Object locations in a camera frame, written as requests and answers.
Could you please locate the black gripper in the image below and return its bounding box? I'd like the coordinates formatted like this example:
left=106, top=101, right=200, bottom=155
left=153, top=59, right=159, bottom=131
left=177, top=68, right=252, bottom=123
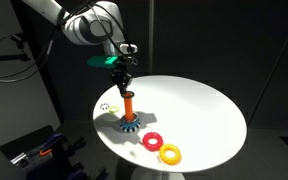
left=110, top=66, right=132, bottom=97

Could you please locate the white round table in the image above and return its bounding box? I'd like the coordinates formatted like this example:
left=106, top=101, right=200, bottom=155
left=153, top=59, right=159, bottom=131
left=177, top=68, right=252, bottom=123
left=93, top=75, right=247, bottom=180

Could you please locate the red ring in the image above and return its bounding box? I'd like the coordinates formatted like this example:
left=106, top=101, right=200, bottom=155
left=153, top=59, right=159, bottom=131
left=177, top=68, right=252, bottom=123
left=141, top=131, right=164, bottom=152

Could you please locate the blue ring on stack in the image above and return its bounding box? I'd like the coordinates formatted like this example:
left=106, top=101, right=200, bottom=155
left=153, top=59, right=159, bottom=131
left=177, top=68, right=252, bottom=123
left=119, top=115, right=142, bottom=130

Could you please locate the clear ring on stack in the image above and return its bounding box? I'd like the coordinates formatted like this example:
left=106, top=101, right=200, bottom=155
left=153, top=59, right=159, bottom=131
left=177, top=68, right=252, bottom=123
left=121, top=111, right=140, bottom=123

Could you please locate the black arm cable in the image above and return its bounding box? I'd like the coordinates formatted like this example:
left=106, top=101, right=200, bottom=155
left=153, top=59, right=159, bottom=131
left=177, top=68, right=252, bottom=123
left=0, top=0, right=135, bottom=84

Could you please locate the yellow ring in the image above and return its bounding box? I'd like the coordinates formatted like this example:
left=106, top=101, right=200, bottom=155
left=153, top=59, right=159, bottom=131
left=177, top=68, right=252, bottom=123
left=158, top=142, right=182, bottom=166

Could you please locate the orange stacking post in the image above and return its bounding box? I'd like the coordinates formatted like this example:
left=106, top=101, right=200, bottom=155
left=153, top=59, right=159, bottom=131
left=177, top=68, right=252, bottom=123
left=123, top=91, right=134, bottom=122

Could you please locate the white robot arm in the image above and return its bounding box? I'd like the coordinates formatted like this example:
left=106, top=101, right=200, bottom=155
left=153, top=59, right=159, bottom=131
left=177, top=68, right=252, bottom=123
left=21, top=0, right=138, bottom=97

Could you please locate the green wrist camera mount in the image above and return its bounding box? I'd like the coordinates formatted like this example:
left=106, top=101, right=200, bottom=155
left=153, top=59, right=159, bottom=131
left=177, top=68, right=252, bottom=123
left=87, top=56, right=118, bottom=68

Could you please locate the light green ring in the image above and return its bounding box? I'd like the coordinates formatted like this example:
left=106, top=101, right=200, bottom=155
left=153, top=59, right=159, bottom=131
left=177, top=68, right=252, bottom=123
left=108, top=105, right=120, bottom=114

